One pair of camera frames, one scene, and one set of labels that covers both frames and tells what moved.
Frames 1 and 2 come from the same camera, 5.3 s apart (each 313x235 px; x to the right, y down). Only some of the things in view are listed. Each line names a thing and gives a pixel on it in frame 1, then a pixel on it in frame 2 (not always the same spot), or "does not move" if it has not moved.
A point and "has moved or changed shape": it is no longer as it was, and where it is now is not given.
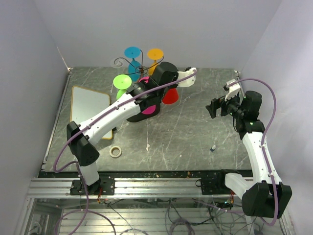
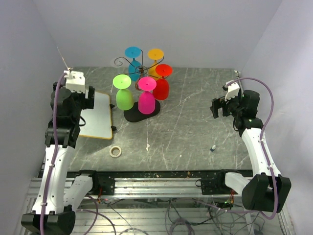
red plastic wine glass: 170,96 has moved or changed shape
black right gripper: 216,103 does not move
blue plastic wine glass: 134,65 does not move
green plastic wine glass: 122,82 does not move
